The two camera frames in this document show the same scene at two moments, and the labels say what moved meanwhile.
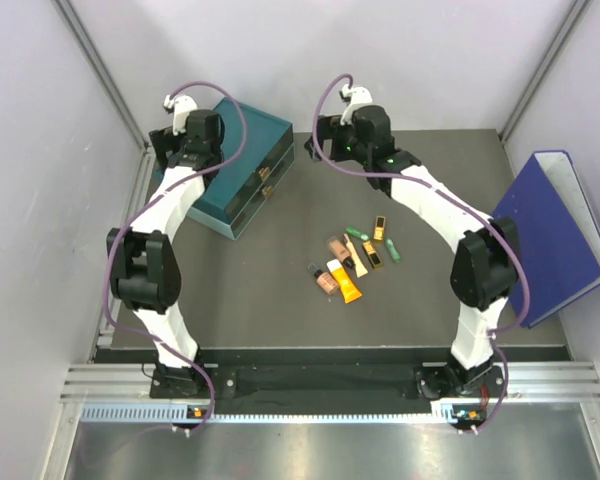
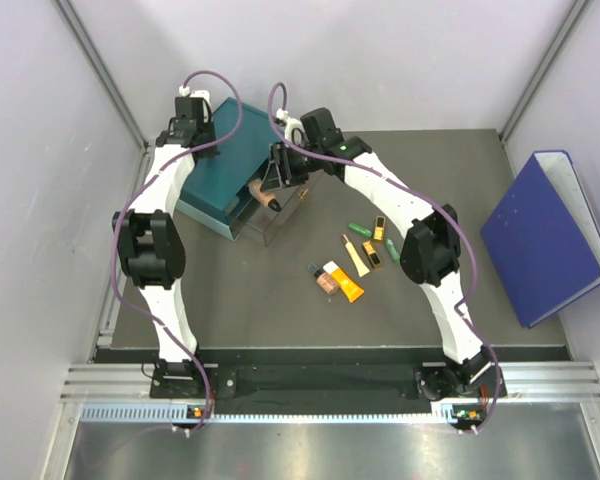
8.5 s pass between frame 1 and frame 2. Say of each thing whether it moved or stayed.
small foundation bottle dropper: stayed
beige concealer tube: stayed
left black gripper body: moved
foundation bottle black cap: moved
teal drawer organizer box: moved
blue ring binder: stayed
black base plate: stayed
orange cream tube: stayed
